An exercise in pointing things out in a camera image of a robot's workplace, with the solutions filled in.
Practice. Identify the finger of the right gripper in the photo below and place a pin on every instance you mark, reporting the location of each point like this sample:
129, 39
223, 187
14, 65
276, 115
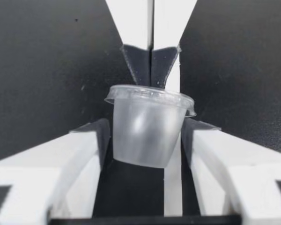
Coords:
171, 23
131, 23

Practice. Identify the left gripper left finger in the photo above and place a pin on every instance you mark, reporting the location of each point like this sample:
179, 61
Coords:
49, 164

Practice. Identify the small clear plastic cup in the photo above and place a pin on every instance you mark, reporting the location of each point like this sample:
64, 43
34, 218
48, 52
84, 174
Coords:
147, 131

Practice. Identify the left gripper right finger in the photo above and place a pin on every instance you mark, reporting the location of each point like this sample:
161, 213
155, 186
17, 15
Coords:
236, 164

